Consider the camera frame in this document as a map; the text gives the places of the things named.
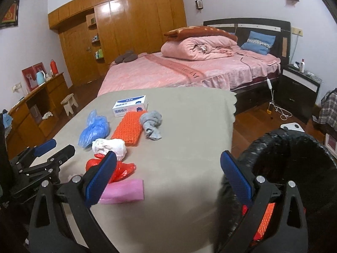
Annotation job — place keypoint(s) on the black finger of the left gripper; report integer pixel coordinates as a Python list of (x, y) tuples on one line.
[(59, 156)]

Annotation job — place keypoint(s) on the orange foam net large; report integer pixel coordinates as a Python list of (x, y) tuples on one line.
[(265, 222)]

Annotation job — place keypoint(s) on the plaid cloth on chair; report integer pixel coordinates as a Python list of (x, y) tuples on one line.
[(328, 111)]

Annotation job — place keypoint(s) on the white blue tissue box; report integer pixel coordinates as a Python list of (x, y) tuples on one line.
[(121, 107)]

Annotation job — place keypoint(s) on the small wooden stool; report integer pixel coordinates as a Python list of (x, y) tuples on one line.
[(68, 102)]

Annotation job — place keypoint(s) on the black bed headboard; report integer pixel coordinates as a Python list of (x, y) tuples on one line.
[(242, 27)]

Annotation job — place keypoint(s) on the white lotion bottle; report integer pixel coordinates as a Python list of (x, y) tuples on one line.
[(302, 66)]

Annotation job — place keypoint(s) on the orange foam net flat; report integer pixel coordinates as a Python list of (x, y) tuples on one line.
[(129, 128)]

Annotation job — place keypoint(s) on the wooden wardrobe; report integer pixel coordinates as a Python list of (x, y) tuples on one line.
[(94, 32)]

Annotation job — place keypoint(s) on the grey sock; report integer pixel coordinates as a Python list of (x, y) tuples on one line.
[(150, 121)]

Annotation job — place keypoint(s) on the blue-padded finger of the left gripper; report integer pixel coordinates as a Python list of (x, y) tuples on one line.
[(28, 155)]

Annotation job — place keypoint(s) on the white bathroom scale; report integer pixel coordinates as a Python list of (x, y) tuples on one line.
[(292, 127)]

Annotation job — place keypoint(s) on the blue pillow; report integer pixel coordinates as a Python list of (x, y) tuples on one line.
[(259, 43)]

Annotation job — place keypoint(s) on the wall power socket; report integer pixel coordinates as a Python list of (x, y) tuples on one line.
[(297, 31)]

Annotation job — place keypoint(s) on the white plastic bag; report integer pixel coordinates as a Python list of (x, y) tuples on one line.
[(103, 146)]

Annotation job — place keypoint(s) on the blue plastic bag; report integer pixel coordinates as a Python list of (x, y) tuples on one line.
[(97, 128)]

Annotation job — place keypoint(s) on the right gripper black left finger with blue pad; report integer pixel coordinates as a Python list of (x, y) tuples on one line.
[(49, 230)]

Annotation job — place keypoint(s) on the brown slippers on bed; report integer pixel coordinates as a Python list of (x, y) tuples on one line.
[(128, 56)]

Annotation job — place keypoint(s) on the pink covered bed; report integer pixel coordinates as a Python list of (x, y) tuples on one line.
[(150, 71)]

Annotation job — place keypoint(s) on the wooden sideboard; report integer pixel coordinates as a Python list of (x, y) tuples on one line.
[(36, 115)]

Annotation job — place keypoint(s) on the black lined trash bin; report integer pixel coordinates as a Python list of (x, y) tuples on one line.
[(280, 156)]

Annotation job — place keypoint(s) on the red picture frames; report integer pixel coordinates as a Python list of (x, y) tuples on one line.
[(29, 75)]

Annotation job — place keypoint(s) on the brown folded blanket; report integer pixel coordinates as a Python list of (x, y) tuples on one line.
[(197, 31)]

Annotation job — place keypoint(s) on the black white nightstand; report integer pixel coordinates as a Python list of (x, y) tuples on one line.
[(297, 92)]

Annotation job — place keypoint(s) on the pink foam sheet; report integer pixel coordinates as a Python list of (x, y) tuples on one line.
[(129, 190)]

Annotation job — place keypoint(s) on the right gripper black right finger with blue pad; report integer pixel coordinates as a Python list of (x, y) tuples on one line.
[(287, 229)]

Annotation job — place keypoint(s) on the framed red wall art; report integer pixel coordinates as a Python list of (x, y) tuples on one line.
[(11, 17)]

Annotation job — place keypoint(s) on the red thermos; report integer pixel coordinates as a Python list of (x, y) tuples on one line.
[(53, 67)]

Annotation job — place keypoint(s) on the folded pink quilt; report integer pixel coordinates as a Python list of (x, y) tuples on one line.
[(200, 48)]

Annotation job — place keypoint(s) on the red plastic bag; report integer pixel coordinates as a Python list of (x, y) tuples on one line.
[(121, 172)]

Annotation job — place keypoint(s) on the light blue kettle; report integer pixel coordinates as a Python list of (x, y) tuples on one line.
[(40, 77)]

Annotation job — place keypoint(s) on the grey table cloth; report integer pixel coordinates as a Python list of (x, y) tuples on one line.
[(181, 171)]

